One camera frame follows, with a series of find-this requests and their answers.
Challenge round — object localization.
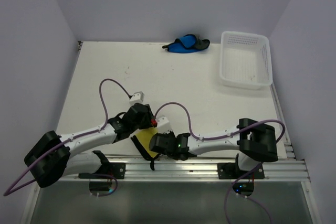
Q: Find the yellow towel black trim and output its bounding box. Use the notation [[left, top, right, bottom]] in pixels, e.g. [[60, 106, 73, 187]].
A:
[[131, 127, 161, 171]]

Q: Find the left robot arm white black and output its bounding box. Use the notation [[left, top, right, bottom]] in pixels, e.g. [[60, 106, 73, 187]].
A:
[[24, 103, 157, 188]]

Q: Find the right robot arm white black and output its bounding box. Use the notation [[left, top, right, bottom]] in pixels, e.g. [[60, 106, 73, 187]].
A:
[[149, 118, 281, 178]]

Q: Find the blue towel dark trim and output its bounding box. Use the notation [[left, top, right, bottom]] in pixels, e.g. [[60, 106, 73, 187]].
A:
[[162, 34, 211, 54]]

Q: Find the white plastic basket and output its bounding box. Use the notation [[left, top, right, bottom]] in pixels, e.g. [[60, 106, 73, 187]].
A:
[[219, 31, 273, 90]]

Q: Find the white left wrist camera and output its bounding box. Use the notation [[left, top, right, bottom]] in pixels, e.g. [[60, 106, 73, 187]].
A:
[[129, 91, 145, 105]]

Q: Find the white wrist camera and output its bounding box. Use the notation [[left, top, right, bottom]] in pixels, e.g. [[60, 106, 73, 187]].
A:
[[154, 116, 172, 134], [129, 91, 145, 105]]

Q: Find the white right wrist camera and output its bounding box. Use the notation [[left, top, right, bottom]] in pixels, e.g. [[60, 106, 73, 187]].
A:
[[154, 116, 172, 134]]

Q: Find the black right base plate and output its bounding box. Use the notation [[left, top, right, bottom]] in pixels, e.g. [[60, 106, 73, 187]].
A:
[[217, 162, 265, 179]]

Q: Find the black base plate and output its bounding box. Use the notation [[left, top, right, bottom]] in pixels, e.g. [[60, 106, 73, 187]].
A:
[[217, 162, 265, 179], [78, 163, 126, 179]]

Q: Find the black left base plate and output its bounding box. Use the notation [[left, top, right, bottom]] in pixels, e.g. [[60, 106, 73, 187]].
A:
[[78, 163, 126, 179]]

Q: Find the aluminium mounting rail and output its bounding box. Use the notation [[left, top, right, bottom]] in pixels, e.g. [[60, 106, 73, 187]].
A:
[[34, 155, 312, 183]]

